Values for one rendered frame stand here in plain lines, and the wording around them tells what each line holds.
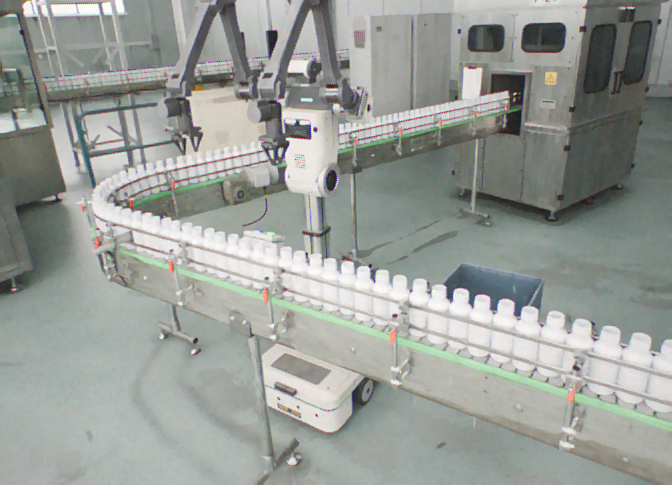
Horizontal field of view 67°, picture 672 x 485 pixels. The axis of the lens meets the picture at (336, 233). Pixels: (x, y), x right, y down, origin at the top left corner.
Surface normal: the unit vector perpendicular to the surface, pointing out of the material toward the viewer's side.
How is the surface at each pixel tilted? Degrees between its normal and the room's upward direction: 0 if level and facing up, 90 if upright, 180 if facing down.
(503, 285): 90
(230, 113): 90
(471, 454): 0
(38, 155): 90
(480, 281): 90
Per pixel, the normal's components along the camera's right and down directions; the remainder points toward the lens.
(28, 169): 0.83, 0.18
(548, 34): -0.78, 0.28
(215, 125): 0.63, 0.28
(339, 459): -0.04, -0.92
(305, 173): -0.54, 0.35
